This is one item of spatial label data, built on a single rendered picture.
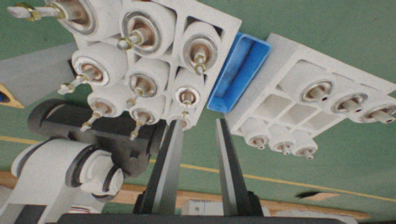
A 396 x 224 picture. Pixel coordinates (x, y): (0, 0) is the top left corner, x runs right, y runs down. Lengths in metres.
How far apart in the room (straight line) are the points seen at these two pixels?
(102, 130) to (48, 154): 0.21
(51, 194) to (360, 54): 1.18
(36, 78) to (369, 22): 1.02
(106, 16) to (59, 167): 0.44
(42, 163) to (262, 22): 0.83
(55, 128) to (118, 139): 0.26
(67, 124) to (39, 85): 0.33
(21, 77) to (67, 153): 0.24
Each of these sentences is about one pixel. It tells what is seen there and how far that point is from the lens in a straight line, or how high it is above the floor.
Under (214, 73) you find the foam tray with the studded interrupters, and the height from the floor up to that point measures 0.18.
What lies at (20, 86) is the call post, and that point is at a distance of 0.49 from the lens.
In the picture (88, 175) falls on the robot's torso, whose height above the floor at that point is 0.38.
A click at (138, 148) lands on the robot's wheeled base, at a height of 0.21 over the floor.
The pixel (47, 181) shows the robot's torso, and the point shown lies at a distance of 0.59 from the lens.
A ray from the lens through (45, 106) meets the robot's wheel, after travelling 0.89.
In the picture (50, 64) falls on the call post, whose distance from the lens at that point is 0.53.
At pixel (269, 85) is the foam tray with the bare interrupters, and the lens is 0.46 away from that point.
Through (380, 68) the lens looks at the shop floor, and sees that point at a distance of 0.96.
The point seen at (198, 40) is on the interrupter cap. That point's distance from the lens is 0.27.
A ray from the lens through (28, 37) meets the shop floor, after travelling 0.86.
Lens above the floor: 0.52
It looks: 48 degrees down
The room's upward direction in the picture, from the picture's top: 178 degrees counter-clockwise
